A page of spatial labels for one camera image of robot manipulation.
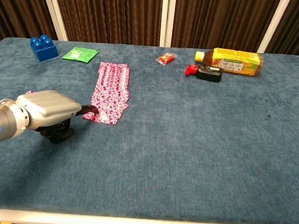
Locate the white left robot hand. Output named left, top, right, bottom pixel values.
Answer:
left=13, top=88, right=101, bottom=147

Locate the blue toy building block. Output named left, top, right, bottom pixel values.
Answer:
left=28, top=33, right=61, bottom=63

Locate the green flat packet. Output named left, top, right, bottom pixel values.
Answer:
left=61, top=46, right=100, bottom=65

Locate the dark brown curtain panel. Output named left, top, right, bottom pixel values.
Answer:
left=265, top=0, right=299, bottom=57
left=49, top=0, right=164, bottom=48
left=170, top=0, right=281, bottom=55
left=0, top=0, right=61, bottom=52

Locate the small red snack packet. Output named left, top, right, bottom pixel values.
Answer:
left=157, top=51, right=178, bottom=67

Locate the blue table cloth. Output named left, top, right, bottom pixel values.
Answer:
left=0, top=36, right=299, bottom=224

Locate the small black bottle red cap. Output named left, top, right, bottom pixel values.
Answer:
left=184, top=63, right=224, bottom=84

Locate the yellow label tea bottle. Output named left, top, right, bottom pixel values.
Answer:
left=194, top=46, right=266, bottom=78

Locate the white partition post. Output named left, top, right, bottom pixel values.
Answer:
left=36, top=0, right=71, bottom=42
left=256, top=0, right=292, bottom=55
left=159, top=0, right=176, bottom=48

